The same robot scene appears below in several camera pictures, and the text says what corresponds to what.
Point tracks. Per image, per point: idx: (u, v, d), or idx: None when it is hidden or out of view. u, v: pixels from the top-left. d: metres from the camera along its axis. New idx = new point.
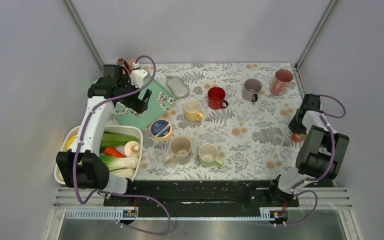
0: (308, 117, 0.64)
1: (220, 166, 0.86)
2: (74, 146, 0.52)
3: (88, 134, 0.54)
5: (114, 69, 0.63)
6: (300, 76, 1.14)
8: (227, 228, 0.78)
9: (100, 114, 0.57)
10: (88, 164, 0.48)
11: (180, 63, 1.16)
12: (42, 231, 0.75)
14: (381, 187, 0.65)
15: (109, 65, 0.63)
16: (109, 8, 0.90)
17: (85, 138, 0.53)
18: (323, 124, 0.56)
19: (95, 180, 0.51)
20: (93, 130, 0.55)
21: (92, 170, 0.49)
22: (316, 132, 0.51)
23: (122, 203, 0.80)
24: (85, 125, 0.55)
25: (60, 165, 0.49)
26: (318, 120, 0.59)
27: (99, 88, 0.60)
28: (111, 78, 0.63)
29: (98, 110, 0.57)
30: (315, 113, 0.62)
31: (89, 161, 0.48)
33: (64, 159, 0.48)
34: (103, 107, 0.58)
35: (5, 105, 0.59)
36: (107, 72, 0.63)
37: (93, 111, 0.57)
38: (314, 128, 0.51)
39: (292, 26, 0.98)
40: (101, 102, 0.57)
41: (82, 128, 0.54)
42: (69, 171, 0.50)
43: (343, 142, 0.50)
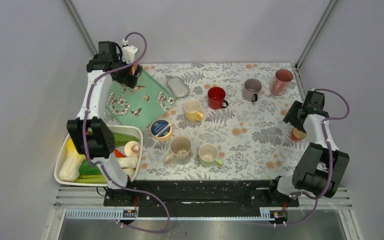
0: (309, 121, 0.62)
1: (220, 166, 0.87)
2: (81, 113, 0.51)
3: (93, 103, 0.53)
5: (107, 45, 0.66)
6: (300, 76, 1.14)
8: (227, 228, 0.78)
9: (101, 86, 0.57)
10: (97, 128, 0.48)
11: (180, 63, 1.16)
12: (42, 231, 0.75)
14: (381, 186, 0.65)
15: (103, 43, 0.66)
16: (109, 8, 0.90)
17: (90, 107, 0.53)
18: (323, 136, 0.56)
19: (105, 144, 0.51)
20: (97, 99, 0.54)
21: (101, 134, 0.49)
22: (315, 152, 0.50)
23: (122, 203, 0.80)
24: (89, 95, 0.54)
25: (70, 133, 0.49)
26: (318, 130, 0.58)
27: (96, 64, 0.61)
28: (106, 53, 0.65)
29: (99, 82, 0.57)
30: (315, 118, 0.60)
31: (98, 125, 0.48)
33: (73, 125, 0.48)
34: (104, 79, 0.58)
35: (4, 106, 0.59)
36: (102, 49, 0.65)
37: (95, 83, 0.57)
38: (313, 148, 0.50)
39: (292, 26, 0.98)
40: (101, 75, 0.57)
41: (86, 97, 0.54)
42: (79, 138, 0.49)
43: (342, 161, 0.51)
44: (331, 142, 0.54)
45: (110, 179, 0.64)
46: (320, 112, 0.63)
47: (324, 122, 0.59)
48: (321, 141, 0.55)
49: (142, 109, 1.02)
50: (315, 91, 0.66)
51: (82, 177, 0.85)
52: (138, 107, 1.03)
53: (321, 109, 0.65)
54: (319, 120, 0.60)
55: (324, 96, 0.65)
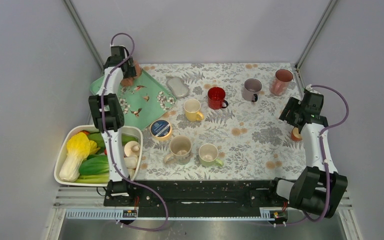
0: (306, 130, 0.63)
1: (220, 166, 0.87)
2: (99, 92, 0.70)
3: (109, 85, 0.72)
5: (118, 50, 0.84)
6: (300, 76, 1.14)
8: (226, 228, 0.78)
9: (114, 75, 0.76)
10: (113, 101, 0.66)
11: (180, 63, 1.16)
12: (41, 232, 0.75)
14: (381, 186, 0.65)
15: (114, 47, 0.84)
16: (109, 8, 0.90)
17: (107, 88, 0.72)
18: (322, 155, 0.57)
19: (116, 116, 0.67)
20: (112, 83, 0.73)
21: (115, 107, 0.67)
22: (312, 177, 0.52)
23: (122, 203, 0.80)
24: (106, 81, 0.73)
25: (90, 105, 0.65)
26: (316, 144, 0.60)
27: (110, 64, 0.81)
28: (117, 56, 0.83)
29: (113, 73, 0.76)
30: (314, 129, 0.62)
31: (113, 99, 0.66)
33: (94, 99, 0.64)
34: (117, 72, 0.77)
35: (3, 106, 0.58)
36: (113, 53, 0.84)
37: (110, 74, 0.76)
38: (310, 173, 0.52)
39: (292, 26, 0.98)
40: (114, 68, 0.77)
41: (104, 82, 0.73)
42: (96, 109, 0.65)
43: (339, 185, 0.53)
44: (328, 163, 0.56)
45: (113, 162, 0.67)
46: (319, 118, 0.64)
47: (321, 136, 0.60)
48: (319, 162, 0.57)
49: (142, 109, 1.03)
50: (313, 93, 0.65)
51: (83, 177, 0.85)
52: (138, 107, 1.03)
53: (319, 112, 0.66)
54: (316, 132, 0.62)
55: (323, 97, 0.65)
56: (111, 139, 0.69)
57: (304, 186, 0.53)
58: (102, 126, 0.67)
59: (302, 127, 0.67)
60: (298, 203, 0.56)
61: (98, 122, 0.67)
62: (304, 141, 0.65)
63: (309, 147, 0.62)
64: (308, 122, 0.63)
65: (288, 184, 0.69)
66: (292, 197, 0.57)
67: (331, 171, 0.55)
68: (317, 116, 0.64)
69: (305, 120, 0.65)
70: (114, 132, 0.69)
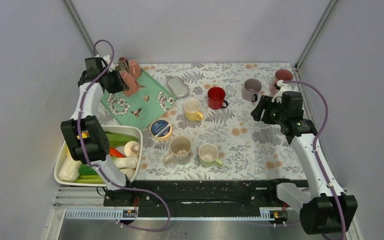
0: (297, 144, 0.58)
1: (220, 166, 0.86)
2: (74, 115, 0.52)
3: (86, 106, 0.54)
5: (95, 60, 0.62)
6: (300, 76, 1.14)
8: (227, 228, 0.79)
9: (93, 93, 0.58)
10: (91, 125, 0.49)
11: (180, 63, 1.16)
12: (42, 232, 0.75)
14: (381, 186, 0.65)
15: (89, 58, 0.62)
16: (109, 8, 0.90)
17: (84, 109, 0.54)
18: (325, 177, 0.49)
19: (98, 142, 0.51)
20: (90, 102, 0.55)
21: (95, 132, 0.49)
22: (324, 208, 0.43)
23: (122, 203, 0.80)
24: (82, 100, 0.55)
25: (64, 133, 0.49)
26: (313, 161, 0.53)
27: (87, 79, 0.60)
28: (94, 69, 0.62)
29: (91, 91, 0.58)
30: (306, 143, 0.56)
31: (92, 123, 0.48)
33: (68, 126, 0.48)
34: (95, 87, 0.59)
35: (4, 106, 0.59)
36: (89, 65, 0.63)
37: (87, 91, 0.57)
38: (321, 204, 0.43)
39: (292, 26, 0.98)
40: (91, 83, 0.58)
41: (79, 103, 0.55)
42: (74, 137, 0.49)
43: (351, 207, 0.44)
44: (334, 185, 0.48)
45: (108, 180, 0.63)
46: (304, 124, 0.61)
47: (316, 150, 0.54)
48: (323, 185, 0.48)
49: (142, 109, 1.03)
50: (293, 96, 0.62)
51: (83, 177, 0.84)
52: (138, 107, 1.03)
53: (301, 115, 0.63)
54: (309, 145, 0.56)
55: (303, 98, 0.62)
56: (100, 168, 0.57)
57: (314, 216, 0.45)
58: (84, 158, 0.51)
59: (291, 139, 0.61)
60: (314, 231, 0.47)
61: (77, 153, 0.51)
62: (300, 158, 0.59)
63: (307, 166, 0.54)
64: (297, 136, 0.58)
65: (287, 192, 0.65)
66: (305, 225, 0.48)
67: (338, 194, 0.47)
68: (302, 121, 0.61)
69: (293, 131, 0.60)
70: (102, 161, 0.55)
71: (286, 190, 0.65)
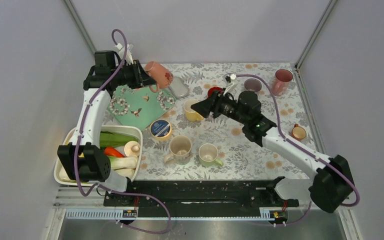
0: (269, 143, 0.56)
1: (220, 166, 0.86)
2: (74, 139, 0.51)
3: (86, 127, 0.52)
5: (105, 57, 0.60)
6: (300, 76, 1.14)
8: (226, 228, 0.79)
9: (97, 107, 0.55)
10: (89, 155, 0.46)
11: (180, 63, 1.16)
12: (42, 232, 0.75)
14: (381, 186, 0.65)
15: (99, 53, 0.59)
16: (109, 8, 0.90)
17: (84, 131, 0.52)
18: (309, 154, 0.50)
19: (95, 169, 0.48)
20: (91, 121, 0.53)
21: (92, 160, 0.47)
22: (327, 181, 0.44)
23: (122, 203, 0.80)
24: (84, 117, 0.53)
25: (61, 159, 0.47)
26: (291, 148, 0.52)
27: (94, 80, 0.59)
28: (103, 66, 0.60)
29: (95, 102, 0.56)
30: (275, 137, 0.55)
31: (91, 153, 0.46)
33: (65, 151, 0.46)
34: (100, 98, 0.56)
35: (4, 106, 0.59)
36: (98, 61, 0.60)
37: (91, 103, 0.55)
38: (324, 179, 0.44)
39: (292, 26, 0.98)
40: (96, 94, 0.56)
41: (80, 121, 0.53)
42: (72, 164, 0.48)
43: (345, 166, 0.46)
44: (320, 156, 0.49)
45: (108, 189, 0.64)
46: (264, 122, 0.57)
47: (286, 138, 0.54)
48: (313, 162, 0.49)
49: (142, 109, 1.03)
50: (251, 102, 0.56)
51: None
52: (138, 107, 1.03)
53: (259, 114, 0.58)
54: (279, 136, 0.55)
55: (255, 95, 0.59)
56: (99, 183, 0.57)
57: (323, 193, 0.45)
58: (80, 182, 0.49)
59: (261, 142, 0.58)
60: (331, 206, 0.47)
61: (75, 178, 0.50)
62: (278, 152, 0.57)
63: (290, 156, 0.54)
64: (264, 135, 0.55)
65: (288, 187, 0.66)
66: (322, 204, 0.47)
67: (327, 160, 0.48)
68: (261, 120, 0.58)
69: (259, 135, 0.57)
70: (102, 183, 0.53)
71: (288, 186, 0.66)
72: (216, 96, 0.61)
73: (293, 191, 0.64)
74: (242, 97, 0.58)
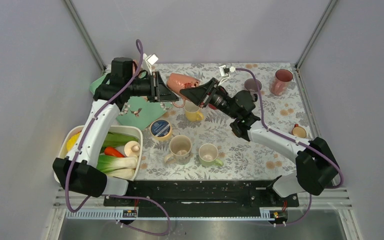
0: (254, 135, 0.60)
1: (220, 166, 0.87)
2: (71, 154, 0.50)
3: (86, 143, 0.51)
5: (122, 67, 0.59)
6: (300, 76, 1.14)
8: (226, 228, 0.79)
9: (101, 121, 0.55)
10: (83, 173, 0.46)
11: (180, 63, 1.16)
12: (42, 232, 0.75)
14: (381, 187, 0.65)
15: (116, 62, 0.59)
16: (109, 8, 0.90)
17: (83, 147, 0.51)
18: (289, 140, 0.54)
19: (87, 185, 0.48)
20: (92, 138, 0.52)
21: (86, 177, 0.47)
22: (309, 161, 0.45)
23: (122, 203, 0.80)
24: (86, 131, 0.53)
25: (56, 171, 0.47)
26: (273, 136, 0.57)
27: (105, 90, 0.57)
28: (119, 76, 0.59)
29: (101, 116, 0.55)
30: (259, 129, 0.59)
31: (84, 172, 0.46)
33: (60, 165, 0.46)
34: (106, 112, 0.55)
35: (5, 106, 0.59)
36: (115, 70, 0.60)
37: (96, 117, 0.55)
38: (305, 160, 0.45)
39: (292, 26, 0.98)
40: (103, 108, 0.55)
41: (81, 134, 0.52)
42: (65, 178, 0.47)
43: (325, 147, 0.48)
44: (299, 140, 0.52)
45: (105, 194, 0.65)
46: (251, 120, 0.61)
47: (269, 128, 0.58)
48: (293, 145, 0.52)
49: (142, 109, 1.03)
50: (246, 103, 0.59)
51: None
52: (138, 107, 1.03)
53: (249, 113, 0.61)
54: (262, 128, 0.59)
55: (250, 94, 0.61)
56: None
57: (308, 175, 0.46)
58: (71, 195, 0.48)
59: (247, 136, 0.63)
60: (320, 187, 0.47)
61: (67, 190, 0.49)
62: (264, 144, 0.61)
63: (274, 144, 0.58)
64: (248, 129, 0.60)
65: (282, 181, 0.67)
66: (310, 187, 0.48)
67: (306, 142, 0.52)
68: (249, 118, 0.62)
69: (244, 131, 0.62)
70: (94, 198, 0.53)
71: (283, 180, 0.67)
72: (212, 86, 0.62)
73: (292, 187, 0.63)
74: (238, 97, 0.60)
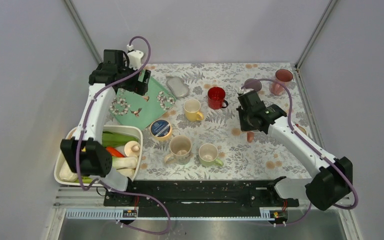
0: (277, 132, 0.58)
1: (220, 166, 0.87)
2: (77, 133, 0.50)
3: (90, 122, 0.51)
5: (114, 55, 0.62)
6: (300, 76, 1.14)
8: (226, 228, 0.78)
9: (101, 102, 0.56)
10: (91, 150, 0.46)
11: (180, 63, 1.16)
12: (42, 231, 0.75)
14: (381, 186, 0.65)
15: (108, 51, 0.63)
16: (109, 8, 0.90)
17: (87, 126, 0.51)
18: (314, 151, 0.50)
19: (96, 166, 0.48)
20: (95, 117, 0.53)
21: (94, 157, 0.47)
22: (328, 180, 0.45)
23: (122, 203, 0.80)
24: (87, 113, 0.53)
25: (64, 152, 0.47)
26: (296, 138, 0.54)
27: (100, 75, 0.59)
28: (111, 63, 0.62)
29: (100, 97, 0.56)
30: (284, 127, 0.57)
31: (92, 149, 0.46)
33: (69, 146, 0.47)
34: (104, 94, 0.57)
35: (4, 105, 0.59)
36: (107, 58, 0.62)
37: (95, 98, 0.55)
38: (325, 178, 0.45)
39: (292, 26, 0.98)
40: (102, 90, 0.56)
41: (84, 114, 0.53)
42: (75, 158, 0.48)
43: (350, 168, 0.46)
44: (325, 155, 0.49)
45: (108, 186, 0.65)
46: (272, 109, 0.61)
47: (295, 130, 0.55)
48: (317, 159, 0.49)
49: (142, 109, 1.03)
50: (248, 94, 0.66)
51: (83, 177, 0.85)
52: (138, 107, 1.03)
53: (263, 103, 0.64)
54: (287, 128, 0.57)
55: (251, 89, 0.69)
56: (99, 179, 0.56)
57: (323, 192, 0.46)
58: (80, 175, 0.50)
59: (267, 129, 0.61)
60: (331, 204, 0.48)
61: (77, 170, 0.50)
62: (283, 143, 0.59)
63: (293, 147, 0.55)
64: (271, 123, 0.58)
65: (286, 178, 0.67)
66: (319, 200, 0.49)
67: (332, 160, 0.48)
68: (268, 108, 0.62)
69: (265, 121, 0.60)
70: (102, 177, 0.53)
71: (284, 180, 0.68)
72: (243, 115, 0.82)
73: None
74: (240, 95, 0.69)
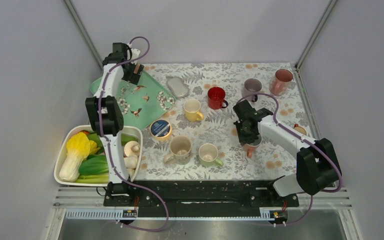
0: (264, 128, 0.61)
1: (220, 166, 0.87)
2: (97, 94, 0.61)
3: (108, 86, 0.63)
5: (121, 45, 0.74)
6: (300, 76, 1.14)
8: (226, 228, 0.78)
9: (115, 75, 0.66)
10: (111, 104, 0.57)
11: (180, 63, 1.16)
12: (41, 232, 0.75)
14: (381, 186, 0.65)
15: (116, 44, 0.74)
16: (109, 8, 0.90)
17: (105, 89, 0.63)
18: (295, 136, 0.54)
19: (115, 120, 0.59)
20: (111, 83, 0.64)
21: (113, 111, 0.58)
22: (309, 158, 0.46)
23: (122, 203, 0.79)
24: (105, 80, 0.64)
25: (87, 108, 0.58)
26: (280, 130, 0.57)
27: (111, 60, 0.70)
28: (119, 52, 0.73)
29: (114, 72, 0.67)
30: (269, 122, 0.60)
31: (111, 103, 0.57)
33: (92, 102, 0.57)
34: (117, 70, 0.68)
35: (3, 105, 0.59)
36: (115, 48, 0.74)
37: (110, 72, 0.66)
38: (305, 156, 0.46)
39: (292, 26, 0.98)
40: (115, 66, 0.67)
41: (102, 82, 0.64)
42: (95, 113, 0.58)
43: (330, 148, 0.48)
44: (306, 138, 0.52)
45: (112, 166, 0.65)
46: (260, 111, 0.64)
47: (278, 123, 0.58)
48: (298, 142, 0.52)
49: (142, 109, 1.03)
50: (241, 103, 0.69)
51: (83, 177, 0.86)
52: (138, 107, 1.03)
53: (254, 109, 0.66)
54: (272, 122, 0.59)
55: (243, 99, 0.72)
56: (109, 143, 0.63)
57: (307, 171, 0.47)
58: (99, 130, 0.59)
59: (257, 129, 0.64)
60: (317, 187, 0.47)
61: (96, 126, 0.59)
62: (272, 139, 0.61)
63: (280, 139, 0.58)
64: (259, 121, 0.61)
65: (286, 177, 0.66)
66: (306, 185, 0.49)
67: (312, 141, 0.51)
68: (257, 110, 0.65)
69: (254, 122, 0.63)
70: (113, 136, 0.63)
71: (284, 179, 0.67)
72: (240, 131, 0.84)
73: (293, 187, 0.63)
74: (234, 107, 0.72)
